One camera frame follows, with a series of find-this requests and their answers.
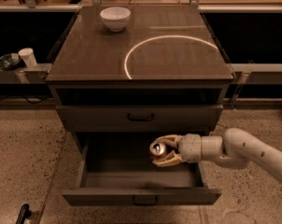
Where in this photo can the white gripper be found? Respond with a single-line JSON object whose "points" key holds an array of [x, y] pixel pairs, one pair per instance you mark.
{"points": [[190, 147]]}

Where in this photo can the crushed orange soda can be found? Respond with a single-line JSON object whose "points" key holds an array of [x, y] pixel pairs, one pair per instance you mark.
{"points": [[157, 150]]}

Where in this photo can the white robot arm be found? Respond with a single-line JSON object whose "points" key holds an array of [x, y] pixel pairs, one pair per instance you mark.
{"points": [[235, 150]]}

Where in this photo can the open grey middle drawer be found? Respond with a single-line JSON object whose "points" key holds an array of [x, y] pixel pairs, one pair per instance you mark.
{"points": [[115, 170]]}

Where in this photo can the grey drawer cabinet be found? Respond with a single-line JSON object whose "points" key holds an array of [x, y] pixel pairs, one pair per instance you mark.
{"points": [[165, 55]]}

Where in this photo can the grey top drawer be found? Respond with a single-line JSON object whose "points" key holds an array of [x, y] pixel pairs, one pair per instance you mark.
{"points": [[140, 118]]}

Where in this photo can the white ceramic bowl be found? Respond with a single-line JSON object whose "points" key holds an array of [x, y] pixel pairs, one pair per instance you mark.
{"points": [[115, 18]]}

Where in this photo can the white paper cup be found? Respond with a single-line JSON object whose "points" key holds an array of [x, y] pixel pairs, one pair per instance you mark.
{"points": [[28, 57]]}

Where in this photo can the dark blue bowl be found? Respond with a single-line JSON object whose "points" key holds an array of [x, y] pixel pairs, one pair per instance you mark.
{"points": [[10, 61]]}

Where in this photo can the black handle on floor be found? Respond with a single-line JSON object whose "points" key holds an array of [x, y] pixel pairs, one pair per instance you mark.
{"points": [[23, 214]]}

